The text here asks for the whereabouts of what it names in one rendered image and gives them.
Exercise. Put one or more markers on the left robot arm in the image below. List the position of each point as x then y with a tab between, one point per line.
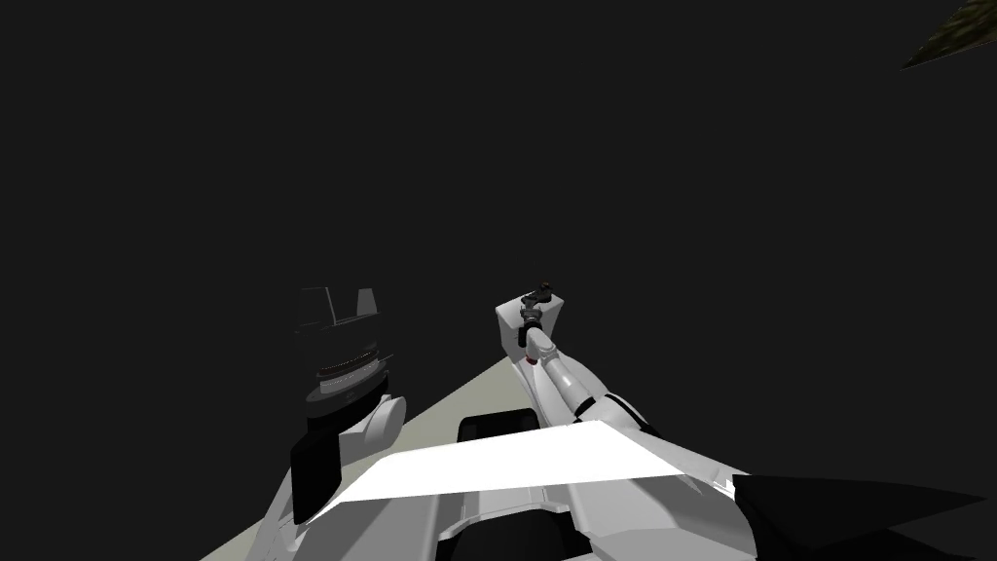
372	425

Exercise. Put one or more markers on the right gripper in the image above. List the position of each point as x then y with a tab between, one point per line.
536	298

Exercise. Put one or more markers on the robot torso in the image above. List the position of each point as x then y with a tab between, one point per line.
506	467

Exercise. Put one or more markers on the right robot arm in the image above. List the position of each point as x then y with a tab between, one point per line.
568	386

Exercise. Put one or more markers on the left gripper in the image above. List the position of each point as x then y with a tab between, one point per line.
336	339

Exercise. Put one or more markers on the white block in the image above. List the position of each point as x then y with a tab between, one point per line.
508	323

